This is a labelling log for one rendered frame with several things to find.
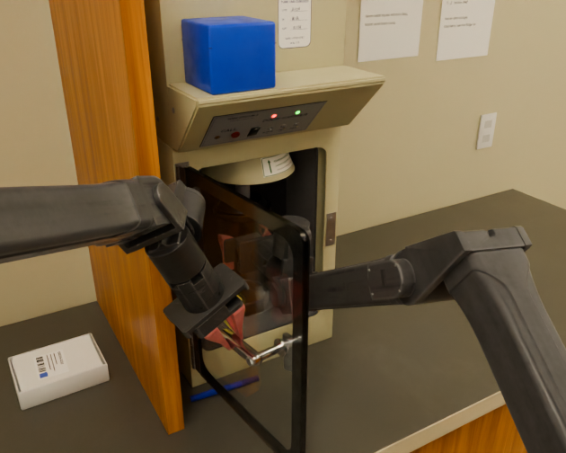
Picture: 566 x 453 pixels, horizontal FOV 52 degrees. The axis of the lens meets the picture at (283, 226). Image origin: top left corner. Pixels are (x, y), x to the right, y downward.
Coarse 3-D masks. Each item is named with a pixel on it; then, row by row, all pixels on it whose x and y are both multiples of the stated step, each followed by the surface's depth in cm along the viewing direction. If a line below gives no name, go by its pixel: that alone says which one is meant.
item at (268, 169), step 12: (264, 156) 102; (276, 156) 104; (288, 156) 107; (204, 168) 106; (216, 168) 103; (228, 168) 102; (240, 168) 102; (252, 168) 102; (264, 168) 102; (276, 168) 103; (288, 168) 106; (216, 180) 103; (228, 180) 102; (240, 180) 102; (252, 180) 102; (264, 180) 102; (276, 180) 103
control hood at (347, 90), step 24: (288, 72) 94; (312, 72) 94; (336, 72) 94; (360, 72) 94; (168, 96) 86; (192, 96) 78; (216, 96) 78; (240, 96) 79; (264, 96) 81; (288, 96) 84; (312, 96) 86; (336, 96) 89; (360, 96) 93; (192, 120) 80; (336, 120) 98; (192, 144) 87
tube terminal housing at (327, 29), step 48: (144, 0) 86; (192, 0) 83; (240, 0) 86; (336, 0) 94; (336, 48) 98; (240, 144) 95; (288, 144) 100; (336, 144) 105; (336, 192) 110; (192, 384) 109
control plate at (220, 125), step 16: (256, 112) 84; (272, 112) 86; (288, 112) 88; (304, 112) 90; (208, 128) 84; (224, 128) 85; (240, 128) 87; (288, 128) 94; (304, 128) 96; (208, 144) 88
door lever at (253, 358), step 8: (224, 336) 81; (232, 336) 80; (232, 344) 79; (240, 344) 78; (248, 344) 78; (280, 344) 78; (240, 352) 78; (248, 352) 77; (256, 352) 76; (264, 352) 77; (272, 352) 77; (280, 352) 79; (248, 360) 76; (256, 360) 76
